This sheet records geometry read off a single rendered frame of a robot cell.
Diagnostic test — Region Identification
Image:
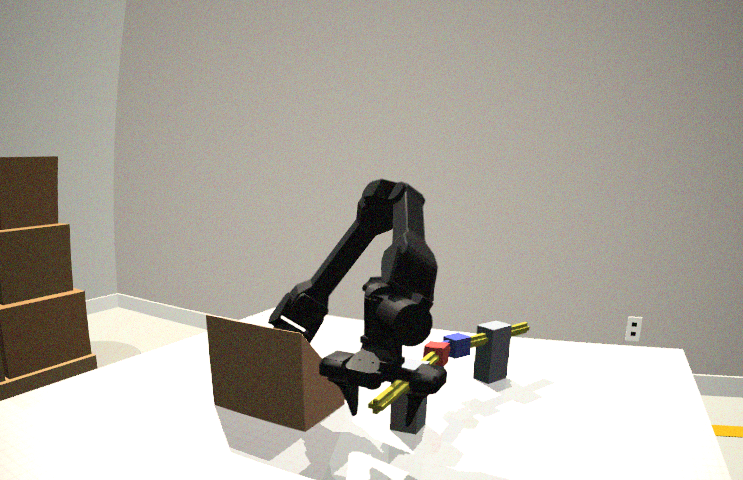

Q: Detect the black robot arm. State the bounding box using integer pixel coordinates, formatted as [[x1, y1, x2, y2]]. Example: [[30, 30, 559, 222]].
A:
[[268, 179, 437, 390]]

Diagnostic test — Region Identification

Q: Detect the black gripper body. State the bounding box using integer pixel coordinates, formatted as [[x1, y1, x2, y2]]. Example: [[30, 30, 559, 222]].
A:
[[319, 328, 447, 395]]

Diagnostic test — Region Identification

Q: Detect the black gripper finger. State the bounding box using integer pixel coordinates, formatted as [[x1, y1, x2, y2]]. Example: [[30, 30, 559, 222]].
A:
[[327, 377, 360, 417], [405, 389, 428, 427]]

